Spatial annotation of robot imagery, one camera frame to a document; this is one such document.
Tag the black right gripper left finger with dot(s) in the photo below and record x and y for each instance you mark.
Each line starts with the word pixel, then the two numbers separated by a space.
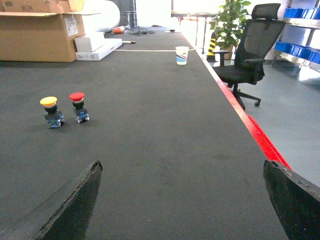
pixel 65 215

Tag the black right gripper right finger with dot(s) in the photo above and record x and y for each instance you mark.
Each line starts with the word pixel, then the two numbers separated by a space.
pixel 295 200

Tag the steel shelf rack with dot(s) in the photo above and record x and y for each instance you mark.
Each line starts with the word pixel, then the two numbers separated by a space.
pixel 298 44

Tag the yellow black traffic cone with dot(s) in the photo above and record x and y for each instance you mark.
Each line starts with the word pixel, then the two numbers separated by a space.
pixel 211 57

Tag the black office chair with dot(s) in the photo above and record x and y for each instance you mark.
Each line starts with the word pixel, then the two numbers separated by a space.
pixel 259 35

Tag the flat white box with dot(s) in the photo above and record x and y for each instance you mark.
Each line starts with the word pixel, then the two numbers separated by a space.
pixel 109 45

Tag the small white box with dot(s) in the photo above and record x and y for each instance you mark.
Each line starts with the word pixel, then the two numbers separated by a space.
pixel 89 42

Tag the green potted plant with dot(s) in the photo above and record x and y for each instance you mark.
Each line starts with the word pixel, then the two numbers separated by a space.
pixel 228 24

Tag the white paper cup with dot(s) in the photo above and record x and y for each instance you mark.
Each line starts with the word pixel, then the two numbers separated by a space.
pixel 181 55

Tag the large cardboard box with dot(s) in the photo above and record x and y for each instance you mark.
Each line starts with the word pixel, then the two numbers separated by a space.
pixel 42 30

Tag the white bubble wrap roll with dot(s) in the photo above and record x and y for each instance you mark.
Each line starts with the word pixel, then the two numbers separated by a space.
pixel 106 16

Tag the yellow push button switch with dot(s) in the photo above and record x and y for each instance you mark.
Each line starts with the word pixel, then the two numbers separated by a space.
pixel 53 117

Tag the red push button switch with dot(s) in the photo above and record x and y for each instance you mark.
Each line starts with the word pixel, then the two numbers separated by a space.
pixel 77 99

